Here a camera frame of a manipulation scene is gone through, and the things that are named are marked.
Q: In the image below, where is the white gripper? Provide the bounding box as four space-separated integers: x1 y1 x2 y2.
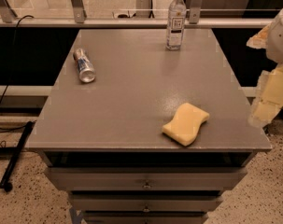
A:
247 8 283 128

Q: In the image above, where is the black rod on floor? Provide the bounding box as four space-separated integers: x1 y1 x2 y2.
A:
0 121 34 192

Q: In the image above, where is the metal railing frame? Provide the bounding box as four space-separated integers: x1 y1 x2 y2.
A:
0 0 273 28

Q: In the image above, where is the silver blue redbull can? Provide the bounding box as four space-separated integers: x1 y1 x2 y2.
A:
73 48 95 83

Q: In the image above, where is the grey drawer cabinet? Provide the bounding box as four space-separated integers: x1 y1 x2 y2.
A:
27 29 271 224

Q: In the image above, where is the yellow sponge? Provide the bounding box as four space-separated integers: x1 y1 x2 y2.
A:
162 103 210 147

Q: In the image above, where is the clear plastic water bottle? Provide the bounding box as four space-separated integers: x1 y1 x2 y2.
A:
166 0 187 50

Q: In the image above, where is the black cable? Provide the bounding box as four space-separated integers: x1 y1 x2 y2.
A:
0 14 35 133

